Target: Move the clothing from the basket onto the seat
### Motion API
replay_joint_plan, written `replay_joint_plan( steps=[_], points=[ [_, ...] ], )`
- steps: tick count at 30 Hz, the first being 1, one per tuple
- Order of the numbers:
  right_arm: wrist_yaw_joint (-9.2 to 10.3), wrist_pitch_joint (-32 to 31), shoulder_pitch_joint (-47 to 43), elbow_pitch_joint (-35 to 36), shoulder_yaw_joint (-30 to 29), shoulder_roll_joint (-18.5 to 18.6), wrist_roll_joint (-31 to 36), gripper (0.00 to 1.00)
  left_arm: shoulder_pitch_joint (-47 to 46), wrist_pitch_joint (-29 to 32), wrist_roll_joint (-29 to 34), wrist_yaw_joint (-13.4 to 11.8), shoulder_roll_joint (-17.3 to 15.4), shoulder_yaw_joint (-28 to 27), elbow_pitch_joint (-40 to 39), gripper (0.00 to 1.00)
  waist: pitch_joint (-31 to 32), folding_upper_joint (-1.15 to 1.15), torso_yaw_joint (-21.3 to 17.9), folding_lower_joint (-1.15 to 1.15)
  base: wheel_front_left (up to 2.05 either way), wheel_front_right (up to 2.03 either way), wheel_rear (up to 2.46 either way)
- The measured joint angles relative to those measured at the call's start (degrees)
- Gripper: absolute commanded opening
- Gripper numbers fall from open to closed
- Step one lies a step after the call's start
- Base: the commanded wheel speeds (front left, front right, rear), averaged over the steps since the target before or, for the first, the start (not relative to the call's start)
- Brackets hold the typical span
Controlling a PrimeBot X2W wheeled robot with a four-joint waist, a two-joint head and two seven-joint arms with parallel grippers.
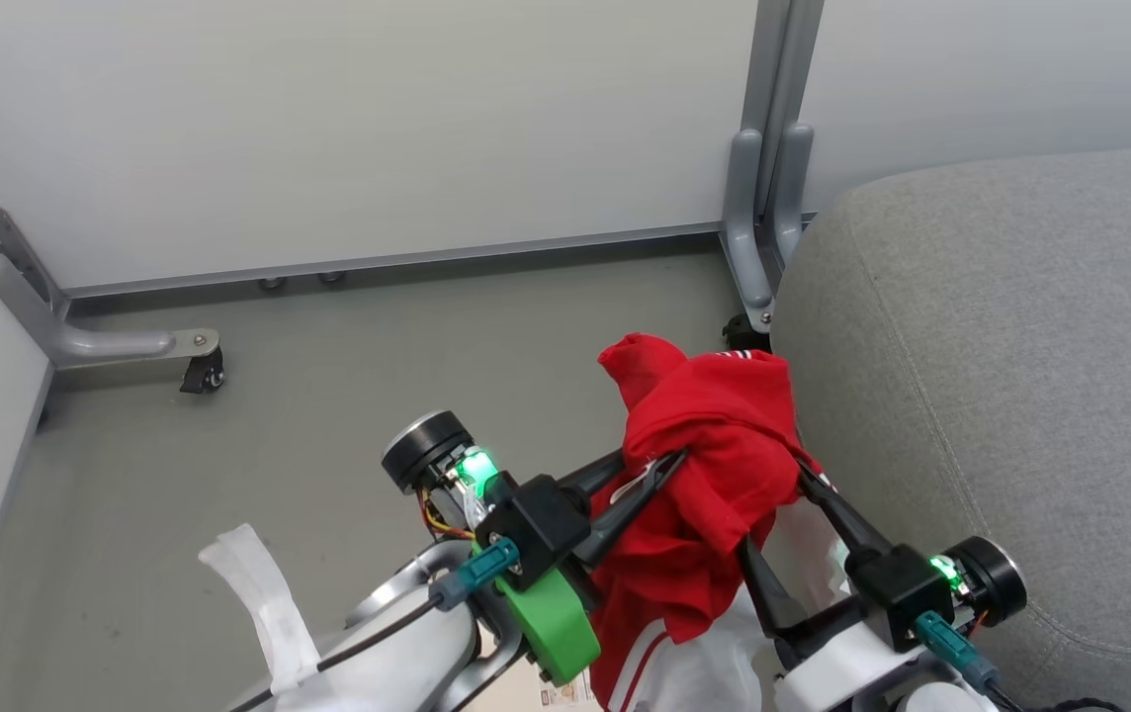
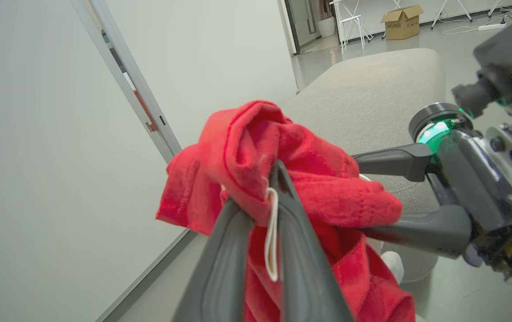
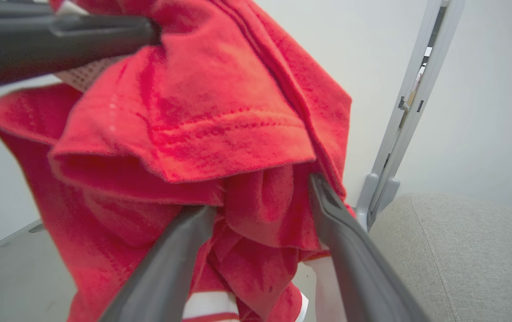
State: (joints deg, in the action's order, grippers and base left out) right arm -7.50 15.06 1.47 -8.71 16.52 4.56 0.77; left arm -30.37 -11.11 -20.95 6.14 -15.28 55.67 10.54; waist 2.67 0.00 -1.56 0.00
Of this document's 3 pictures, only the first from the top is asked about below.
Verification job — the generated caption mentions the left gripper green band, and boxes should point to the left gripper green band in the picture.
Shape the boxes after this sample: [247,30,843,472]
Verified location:
[381,410,691,686]

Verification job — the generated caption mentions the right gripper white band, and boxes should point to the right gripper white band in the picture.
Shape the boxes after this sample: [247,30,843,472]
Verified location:
[735,461,1029,712]

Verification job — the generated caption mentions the red garment with white stripes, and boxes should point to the red garment with white stripes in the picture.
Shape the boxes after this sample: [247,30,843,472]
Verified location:
[587,333,824,712]

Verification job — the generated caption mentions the white cloth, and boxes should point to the white cloth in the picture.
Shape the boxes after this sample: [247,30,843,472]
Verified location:
[615,494,858,712]

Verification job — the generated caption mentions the printed paper label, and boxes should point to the printed paper label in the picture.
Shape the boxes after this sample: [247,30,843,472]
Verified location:
[537,676,599,712]

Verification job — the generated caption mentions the grey fabric sofa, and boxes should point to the grey fabric sofa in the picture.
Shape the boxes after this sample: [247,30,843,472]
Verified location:
[769,143,1131,712]

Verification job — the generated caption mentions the white tape strip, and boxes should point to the white tape strip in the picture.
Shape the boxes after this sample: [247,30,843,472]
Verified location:
[198,523,321,696]

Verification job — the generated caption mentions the black caster wheel silver hub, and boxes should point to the black caster wheel silver hub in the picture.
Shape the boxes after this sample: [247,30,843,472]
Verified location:
[179,348,226,396]

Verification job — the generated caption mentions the left arm black cable teal plug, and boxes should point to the left arm black cable teal plug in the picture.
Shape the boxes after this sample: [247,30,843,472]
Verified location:
[227,539,521,712]

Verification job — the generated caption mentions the arm black cable teal plug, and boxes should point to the arm black cable teal plug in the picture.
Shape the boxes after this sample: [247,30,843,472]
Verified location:
[227,539,521,712]
[914,610,1105,712]

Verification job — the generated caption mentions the right arm black cable teal plug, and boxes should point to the right arm black cable teal plug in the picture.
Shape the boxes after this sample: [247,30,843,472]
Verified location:
[914,610,1105,712]

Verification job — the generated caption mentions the orange yellow thin wires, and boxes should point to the orange yellow thin wires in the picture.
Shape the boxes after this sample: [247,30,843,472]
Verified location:
[415,490,476,542]

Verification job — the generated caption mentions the grey partition bottom rail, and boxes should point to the grey partition bottom rail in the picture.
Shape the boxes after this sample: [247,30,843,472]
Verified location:
[61,222,727,300]

